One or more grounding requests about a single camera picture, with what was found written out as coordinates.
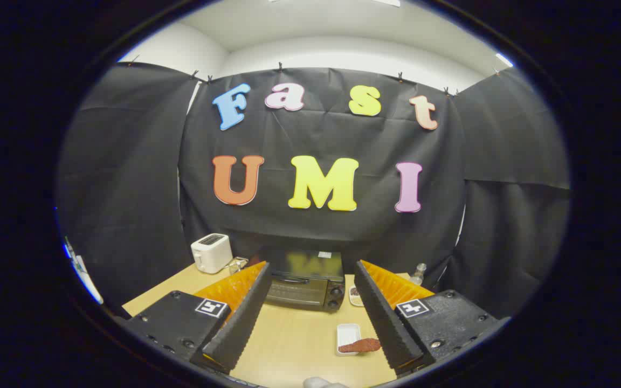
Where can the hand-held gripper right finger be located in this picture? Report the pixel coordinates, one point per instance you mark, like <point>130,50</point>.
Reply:
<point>383,318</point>

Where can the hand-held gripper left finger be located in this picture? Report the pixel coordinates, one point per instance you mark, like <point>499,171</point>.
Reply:
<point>240,323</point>

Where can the red meat steak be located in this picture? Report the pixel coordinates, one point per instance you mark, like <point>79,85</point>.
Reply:
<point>361,345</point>

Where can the black toaster oven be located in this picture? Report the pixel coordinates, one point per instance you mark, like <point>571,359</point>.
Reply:
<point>305,291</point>

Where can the white bread toaster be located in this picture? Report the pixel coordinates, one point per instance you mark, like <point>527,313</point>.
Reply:
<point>211,253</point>

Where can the white seasoning dish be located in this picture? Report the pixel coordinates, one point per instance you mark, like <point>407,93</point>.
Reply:
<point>353,295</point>

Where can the white rectangular plate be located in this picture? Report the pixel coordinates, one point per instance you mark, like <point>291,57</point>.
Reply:
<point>348,333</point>

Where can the small clear glass bottle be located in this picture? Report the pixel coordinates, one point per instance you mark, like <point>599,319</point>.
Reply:
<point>418,275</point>

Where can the black backdrop cloth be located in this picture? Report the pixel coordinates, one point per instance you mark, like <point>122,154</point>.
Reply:
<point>310,140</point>

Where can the ceiling light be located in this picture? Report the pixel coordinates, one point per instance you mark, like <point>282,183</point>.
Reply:
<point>504,60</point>

